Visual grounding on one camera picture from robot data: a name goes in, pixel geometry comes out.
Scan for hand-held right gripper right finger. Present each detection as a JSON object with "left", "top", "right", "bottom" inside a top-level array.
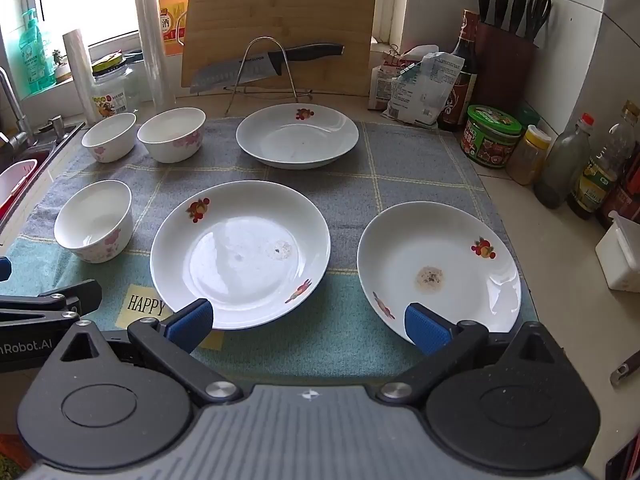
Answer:
[{"left": 376, "top": 303, "right": 571, "bottom": 405}]

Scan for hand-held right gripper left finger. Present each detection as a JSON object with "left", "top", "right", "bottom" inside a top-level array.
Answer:
[{"left": 60, "top": 298, "right": 244, "bottom": 406}]

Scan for white pink flower bowl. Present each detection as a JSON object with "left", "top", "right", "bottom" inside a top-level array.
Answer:
[
  {"left": 137, "top": 107, "right": 207, "bottom": 164},
  {"left": 53, "top": 179, "right": 134, "bottom": 264},
  {"left": 81, "top": 112, "right": 137, "bottom": 164}
]

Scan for white fruit print plate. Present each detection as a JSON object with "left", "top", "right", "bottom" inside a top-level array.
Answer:
[
  {"left": 235, "top": 103, "right": 360, "bottom": 170},
  {"left": 357, "top": 201, "right": 522, "bottom": 347},
  {"left": 150, "top": 180, "right": 332, "bottom": 331}
]

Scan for red white basin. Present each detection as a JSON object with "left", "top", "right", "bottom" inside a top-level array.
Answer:
[{"left": 0, "top": 158, "right": 39, "bottom": 216}]

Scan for steel sink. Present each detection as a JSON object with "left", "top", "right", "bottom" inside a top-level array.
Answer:
[{"left": 0, "top": 119, "right": 86, "bottom": 241}]

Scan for grey teal checked dish cloth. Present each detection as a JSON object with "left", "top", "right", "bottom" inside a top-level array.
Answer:
[{"left": 0, "top": 116, "right": 540, "bottom": 386}]

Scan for steel faucet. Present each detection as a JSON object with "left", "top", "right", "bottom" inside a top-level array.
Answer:
[{"left": 0, "top": 67, "right": 32, "bottom": 147}]

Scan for green lidded sauce jar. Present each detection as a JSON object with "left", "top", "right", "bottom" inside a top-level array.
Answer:
[{"left": 459, "top": 105, "right": 524, "bottom": 169}]

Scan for clear glass jar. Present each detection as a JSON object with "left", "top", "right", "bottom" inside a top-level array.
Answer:
[{"left": 91, "top": 51, "right": 142, "bottom": 114}]

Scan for yellow lidded jar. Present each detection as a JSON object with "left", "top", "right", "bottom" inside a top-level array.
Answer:
[{"left": 505, "top": 124, "right": 553, "bottom": 186}]

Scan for white plastic box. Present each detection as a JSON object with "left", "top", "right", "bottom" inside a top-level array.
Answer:
[{"left": 594, "top": 209, "right": 640, "bottom": 294}]

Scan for short plastic wrap roll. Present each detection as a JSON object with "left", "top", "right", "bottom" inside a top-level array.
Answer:
[{"left": 62, "top": 29, "right": 102, "bottom": 124}]

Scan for small potted plant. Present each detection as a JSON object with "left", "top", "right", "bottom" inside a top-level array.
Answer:
[{"left": 52, "top": 49, "right": 74, "bottom": 84}]

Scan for clear bottle red cap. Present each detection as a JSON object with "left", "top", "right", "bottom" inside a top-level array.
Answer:
[{"left": 533, "top": 112, "right": 596, "bottom": 210}]

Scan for green dish soap bottle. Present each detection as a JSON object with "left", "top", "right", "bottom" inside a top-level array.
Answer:
[{"left": 18, "top": 8, "right": 57, "bottom": 94}]

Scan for small green lidded jar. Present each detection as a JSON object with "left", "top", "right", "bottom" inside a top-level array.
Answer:
[{"left": 515, "top": 107, "right": 542, "bottom": 132}]

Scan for cooking oil bottle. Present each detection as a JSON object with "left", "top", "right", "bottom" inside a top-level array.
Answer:
[{"left": 567, "top": 99, "right": 640, "bottom": 220}]

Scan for dark red bottle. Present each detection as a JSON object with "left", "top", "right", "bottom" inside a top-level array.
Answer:
[{"left": 597, "top": 150, "right": 640, "bottom": 231}]

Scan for white printed plastic bag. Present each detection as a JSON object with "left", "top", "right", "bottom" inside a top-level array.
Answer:
[{"left": 381, "top": 51, "right": 466, "bottom": 127}]

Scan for dark soy sauce bottle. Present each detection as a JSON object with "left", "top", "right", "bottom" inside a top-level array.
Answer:
[{"left": 437, "top": 9, "right": 481, "bottom": 132}]

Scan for tall plastic wrap roll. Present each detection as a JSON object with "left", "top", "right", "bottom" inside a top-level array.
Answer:
[{"left": 133, "top": 0, "right": 177, "bottom": 111}]

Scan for brown knife block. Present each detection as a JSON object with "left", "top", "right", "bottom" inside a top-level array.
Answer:
[{"left": 472, "top": 22, "right": 539, "bottom": 117}]

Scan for yellow carton box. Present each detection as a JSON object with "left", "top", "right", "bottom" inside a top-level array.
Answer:
[{"left": 152, "top": 0, "right": 192, "bottom": 57}]

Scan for bamboo cutting board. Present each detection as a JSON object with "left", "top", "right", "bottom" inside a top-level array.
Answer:
[{"left": 180, "top": 0, "right": 379, "bottom": 97}]

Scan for black kitchen scissors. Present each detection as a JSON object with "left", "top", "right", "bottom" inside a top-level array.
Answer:
[{"left": 524, "top": 0, "right": 553, "bottom": 42}]

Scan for metal utensil handle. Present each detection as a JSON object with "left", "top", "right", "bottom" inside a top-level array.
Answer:
[{"left": 609, "top": 347, "right": 640, "bottom": 387}]

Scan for metal wire rack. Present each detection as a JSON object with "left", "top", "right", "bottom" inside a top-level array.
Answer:
[{"left": 226, "top": 36, "right": 314, "bottom": 116}]

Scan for black handled kitchen knife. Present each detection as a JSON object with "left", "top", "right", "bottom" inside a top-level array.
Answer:
[{"left": 189, "top": 43, "right": 345, "bottom": 94}]

